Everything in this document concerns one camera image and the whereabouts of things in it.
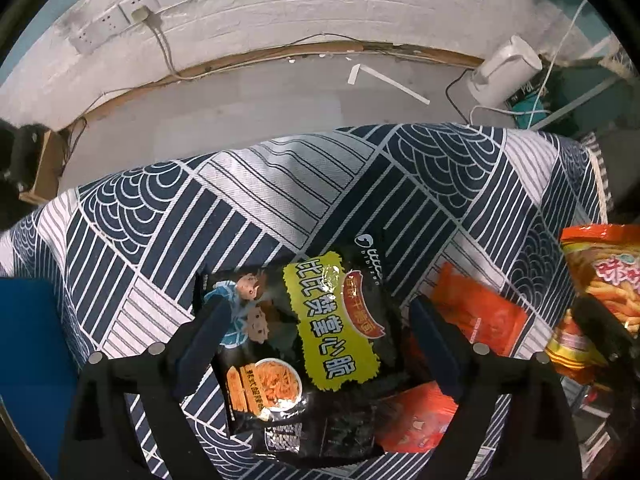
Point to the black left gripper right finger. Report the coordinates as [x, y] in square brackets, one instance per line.
[538, 438]

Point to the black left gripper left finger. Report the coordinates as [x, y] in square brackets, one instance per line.
[100, 441]

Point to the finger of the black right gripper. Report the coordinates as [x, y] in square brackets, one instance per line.
[616, 345]

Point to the orange stick snack bag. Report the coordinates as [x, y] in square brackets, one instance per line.
[603, 260]

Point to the black yellow snack bag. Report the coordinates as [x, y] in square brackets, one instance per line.
[304, 333]

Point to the blue cardboard box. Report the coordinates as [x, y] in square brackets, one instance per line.
[38, 376]

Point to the red snack packet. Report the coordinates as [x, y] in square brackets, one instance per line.
[459, 308]

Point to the black printed snack packet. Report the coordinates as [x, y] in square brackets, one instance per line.
[321, 440]

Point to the navy white patterned tablecloth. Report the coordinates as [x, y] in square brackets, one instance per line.
[121, 252]

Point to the white electric kettle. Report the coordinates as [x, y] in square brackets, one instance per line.
[508, 69]

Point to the white strip on floor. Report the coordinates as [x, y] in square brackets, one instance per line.
[359, 68]

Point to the white wall socket strip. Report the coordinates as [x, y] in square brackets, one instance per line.
[116, 20]

